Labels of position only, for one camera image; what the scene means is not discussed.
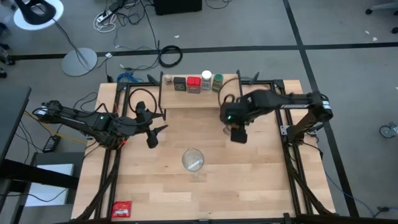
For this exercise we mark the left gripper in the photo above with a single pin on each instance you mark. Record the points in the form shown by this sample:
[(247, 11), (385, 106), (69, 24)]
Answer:
[(144, 119)]

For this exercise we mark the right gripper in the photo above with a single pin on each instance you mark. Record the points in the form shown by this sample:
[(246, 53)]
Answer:
[(239, 123)]

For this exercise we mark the furikake seasoning jar tan lid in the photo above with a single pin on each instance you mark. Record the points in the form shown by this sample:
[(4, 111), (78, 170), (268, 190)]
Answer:
[(227, 130)]

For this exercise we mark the black pepper dark green tin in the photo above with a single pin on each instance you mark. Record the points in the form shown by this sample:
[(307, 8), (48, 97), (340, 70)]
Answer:
[(179, 84)]

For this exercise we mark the small cork-topped glass jar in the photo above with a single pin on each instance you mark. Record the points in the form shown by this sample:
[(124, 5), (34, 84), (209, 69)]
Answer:
[(168, 79)]

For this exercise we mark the oregano jar green lid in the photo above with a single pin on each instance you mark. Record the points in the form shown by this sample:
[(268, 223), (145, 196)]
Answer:
[(218, 82)]

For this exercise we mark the wooden shelf black metal frame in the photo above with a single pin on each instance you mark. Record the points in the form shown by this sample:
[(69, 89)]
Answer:
[(199, 99)]

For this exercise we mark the clear glass mug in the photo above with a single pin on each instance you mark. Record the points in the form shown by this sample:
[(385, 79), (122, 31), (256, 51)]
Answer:
[(192, 160)]

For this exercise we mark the smoked paprika red tin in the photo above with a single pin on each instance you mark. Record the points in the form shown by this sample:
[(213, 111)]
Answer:
[(193, 84)]

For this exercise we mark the bagel seasoning jar white lid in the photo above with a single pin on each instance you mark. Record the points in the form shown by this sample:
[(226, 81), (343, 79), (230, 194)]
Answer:
[(206, 79)]

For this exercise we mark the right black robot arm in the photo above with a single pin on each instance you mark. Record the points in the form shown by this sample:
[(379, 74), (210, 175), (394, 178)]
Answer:
[(289, 102)]

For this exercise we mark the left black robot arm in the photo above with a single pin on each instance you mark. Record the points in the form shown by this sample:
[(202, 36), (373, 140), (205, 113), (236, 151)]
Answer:
[(77, 121)]

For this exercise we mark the black clamp-mounted device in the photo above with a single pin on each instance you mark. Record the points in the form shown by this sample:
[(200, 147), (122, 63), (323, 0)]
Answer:
[(314, 127)]

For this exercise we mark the red snack packet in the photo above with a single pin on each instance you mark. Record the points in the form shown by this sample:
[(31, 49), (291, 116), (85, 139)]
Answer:
[(121, 209)]

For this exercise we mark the floor lamp grey round base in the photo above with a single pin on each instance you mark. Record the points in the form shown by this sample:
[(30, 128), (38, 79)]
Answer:
[(79, 62)]

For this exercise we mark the grey side cabinet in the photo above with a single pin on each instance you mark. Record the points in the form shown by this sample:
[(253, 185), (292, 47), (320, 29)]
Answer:
[(56, 157)]

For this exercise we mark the black power adapter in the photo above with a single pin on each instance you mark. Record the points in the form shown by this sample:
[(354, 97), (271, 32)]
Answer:
[(51, 143)]

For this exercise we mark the black box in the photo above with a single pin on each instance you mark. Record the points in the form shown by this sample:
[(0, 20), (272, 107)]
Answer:
[(177, 6)]

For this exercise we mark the white power strip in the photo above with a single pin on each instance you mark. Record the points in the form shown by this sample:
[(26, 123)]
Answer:
[(104, 15)]

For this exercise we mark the white flat panel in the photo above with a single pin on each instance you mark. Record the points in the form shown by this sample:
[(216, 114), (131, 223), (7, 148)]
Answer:
[(49, 186)]

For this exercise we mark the black desk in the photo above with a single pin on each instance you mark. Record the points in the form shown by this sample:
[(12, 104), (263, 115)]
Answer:
[(12, 124)]

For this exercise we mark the grey caster wheel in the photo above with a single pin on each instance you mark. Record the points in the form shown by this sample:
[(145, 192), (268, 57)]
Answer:
[(387, 130)]

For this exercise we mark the office chair base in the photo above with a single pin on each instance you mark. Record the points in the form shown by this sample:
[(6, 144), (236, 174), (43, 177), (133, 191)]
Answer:
[(388, 6)]

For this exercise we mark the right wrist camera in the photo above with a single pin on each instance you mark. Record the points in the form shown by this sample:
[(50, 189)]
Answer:
[(238, 135)]

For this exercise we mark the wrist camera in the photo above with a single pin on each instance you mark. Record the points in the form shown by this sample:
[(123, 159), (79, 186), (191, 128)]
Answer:
[(238, 135), (152, 139)]

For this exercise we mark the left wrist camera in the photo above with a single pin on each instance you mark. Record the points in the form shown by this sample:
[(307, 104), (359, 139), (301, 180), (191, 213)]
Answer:
[(152, 139)]

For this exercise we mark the black aluminium table frame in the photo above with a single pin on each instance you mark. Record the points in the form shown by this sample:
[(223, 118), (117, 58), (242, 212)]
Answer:
[(140, 84)]

